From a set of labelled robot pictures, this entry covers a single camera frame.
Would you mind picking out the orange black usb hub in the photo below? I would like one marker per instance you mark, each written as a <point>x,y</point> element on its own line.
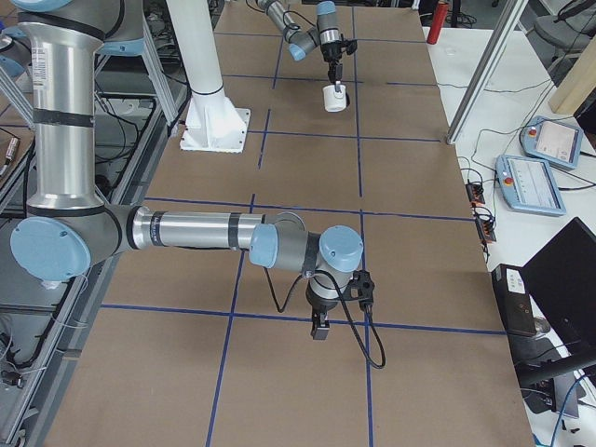
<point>475,194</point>

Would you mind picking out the white smiley mug black handle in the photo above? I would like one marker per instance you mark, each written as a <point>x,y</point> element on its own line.
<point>335,98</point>

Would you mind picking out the blue teach pendant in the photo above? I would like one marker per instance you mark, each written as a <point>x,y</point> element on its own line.
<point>527,185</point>
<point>552,140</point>

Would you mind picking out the aluminium frame post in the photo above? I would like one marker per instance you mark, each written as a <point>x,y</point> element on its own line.
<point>488,62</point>

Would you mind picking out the far blue teach pendant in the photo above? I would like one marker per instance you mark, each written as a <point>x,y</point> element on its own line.
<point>552,140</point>

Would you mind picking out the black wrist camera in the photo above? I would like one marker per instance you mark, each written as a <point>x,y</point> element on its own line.
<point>348,46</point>
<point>360,289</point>

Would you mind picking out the red bottle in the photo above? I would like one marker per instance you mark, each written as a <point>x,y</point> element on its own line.
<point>438,18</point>

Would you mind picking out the black laptop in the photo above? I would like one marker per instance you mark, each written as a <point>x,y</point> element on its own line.
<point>561,279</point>

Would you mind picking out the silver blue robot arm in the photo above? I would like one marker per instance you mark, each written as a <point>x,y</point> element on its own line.
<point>69,228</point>
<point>325,34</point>

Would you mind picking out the near blue teach pendant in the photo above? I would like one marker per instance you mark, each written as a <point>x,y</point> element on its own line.
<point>527,185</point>

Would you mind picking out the black computer box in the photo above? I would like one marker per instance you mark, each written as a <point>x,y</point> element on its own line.
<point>513,301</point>

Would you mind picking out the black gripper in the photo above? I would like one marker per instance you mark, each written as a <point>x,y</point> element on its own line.
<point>320,305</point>
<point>331,52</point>

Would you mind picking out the aluminium side frame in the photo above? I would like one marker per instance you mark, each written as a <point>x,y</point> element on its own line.
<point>106,96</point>

